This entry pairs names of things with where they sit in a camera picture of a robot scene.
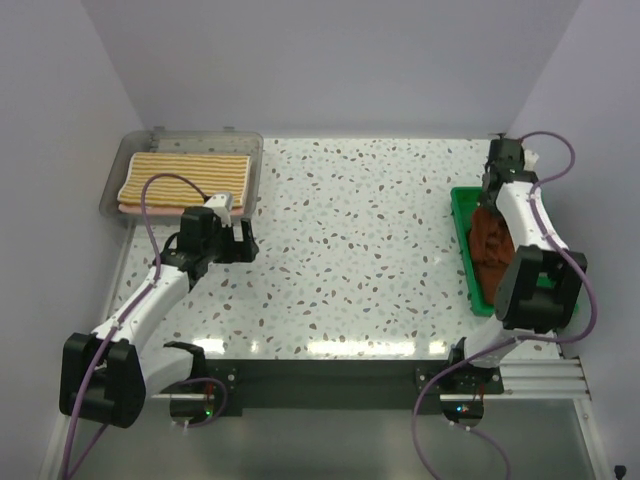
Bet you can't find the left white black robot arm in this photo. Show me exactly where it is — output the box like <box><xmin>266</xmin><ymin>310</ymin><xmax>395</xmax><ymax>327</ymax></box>
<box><xmin>59</xmin><ymin>206</ymin><xmax>259</xmax><ymax>428</ymax></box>

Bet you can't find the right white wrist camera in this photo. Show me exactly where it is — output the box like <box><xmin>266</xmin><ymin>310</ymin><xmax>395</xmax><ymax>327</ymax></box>
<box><xmin>523</xmin><ymin>149</ymin><xmax>539</xmax><ymax>171</ymax></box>

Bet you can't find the clear grey plastic bin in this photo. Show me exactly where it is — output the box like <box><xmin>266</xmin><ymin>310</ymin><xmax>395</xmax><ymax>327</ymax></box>
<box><xmin>99</xmin><ymin>127</ymin><xmax>264</xmax><ymax>223</ymax></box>

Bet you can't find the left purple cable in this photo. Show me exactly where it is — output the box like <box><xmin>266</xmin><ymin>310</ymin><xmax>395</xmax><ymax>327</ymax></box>
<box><xmin>59</xmin><ymin>172</ymin><xmax>231</xmax><ymax>480</ymax></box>

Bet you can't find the aluminium rail frame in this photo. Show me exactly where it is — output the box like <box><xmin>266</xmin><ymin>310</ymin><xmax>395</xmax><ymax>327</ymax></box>
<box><xmin>41</xmin><ymin>342</ymin><xmax>610</xmax><ymax>479</ymax></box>

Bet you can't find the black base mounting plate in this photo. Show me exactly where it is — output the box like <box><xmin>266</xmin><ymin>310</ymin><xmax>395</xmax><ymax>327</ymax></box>
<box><xmin>148</xmin><ymin>358</ymin><xmax>506</xmax><ymax>417</ymax></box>

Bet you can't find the yellow white striped towel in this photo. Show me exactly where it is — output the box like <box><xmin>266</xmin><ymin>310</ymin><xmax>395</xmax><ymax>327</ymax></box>
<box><xmin>117</xmin><ymin>152</ymin><xmax>251</xmax><ymax>208</ymax></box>

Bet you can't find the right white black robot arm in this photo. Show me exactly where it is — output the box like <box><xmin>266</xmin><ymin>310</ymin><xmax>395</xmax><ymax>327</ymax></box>
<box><xmin>439</xmin><ymin>137</ymin><xmax>590</xmax><ymax>393</ymax></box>

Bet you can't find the brown crumpled towel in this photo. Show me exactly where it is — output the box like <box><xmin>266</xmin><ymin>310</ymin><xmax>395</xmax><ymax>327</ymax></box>
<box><xmin>468</xmin><ymin>206</ymin><xmax>515</xmax><ymax>306</ymax></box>

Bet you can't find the green plastic tray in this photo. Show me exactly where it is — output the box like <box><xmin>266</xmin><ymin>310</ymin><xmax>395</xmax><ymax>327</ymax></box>
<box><xmin>451</xmin><ymin>182</ymin><xmax>588</xmax><ymax>333</ymax></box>

